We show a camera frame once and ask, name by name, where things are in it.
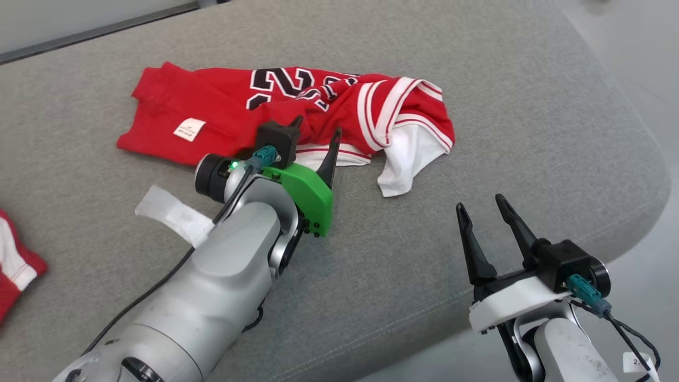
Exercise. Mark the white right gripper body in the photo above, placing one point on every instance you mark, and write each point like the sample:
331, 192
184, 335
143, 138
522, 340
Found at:
509, 305

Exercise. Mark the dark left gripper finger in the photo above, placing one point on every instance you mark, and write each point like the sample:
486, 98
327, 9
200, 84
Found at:
296, 124
330, 162

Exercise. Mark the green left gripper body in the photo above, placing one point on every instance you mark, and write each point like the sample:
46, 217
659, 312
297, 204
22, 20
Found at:
307, 196

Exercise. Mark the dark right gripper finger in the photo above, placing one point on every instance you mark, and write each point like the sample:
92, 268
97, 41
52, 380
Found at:
517, 228
475, 254

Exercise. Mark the red Bulls 23 jersey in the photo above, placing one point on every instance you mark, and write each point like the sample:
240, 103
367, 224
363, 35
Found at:
212, 101

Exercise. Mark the red shorts with white stripe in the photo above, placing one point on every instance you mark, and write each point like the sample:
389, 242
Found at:
13, 260

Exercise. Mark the grey fabric sofa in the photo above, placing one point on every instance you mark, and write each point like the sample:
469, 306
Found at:
477, 132

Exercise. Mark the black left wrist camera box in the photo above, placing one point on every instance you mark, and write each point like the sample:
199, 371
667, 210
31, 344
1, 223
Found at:
276, 139

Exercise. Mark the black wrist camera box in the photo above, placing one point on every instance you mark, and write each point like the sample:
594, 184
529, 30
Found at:
276, 139
567, 260

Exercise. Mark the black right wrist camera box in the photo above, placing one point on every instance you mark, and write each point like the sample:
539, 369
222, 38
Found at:
567, 260

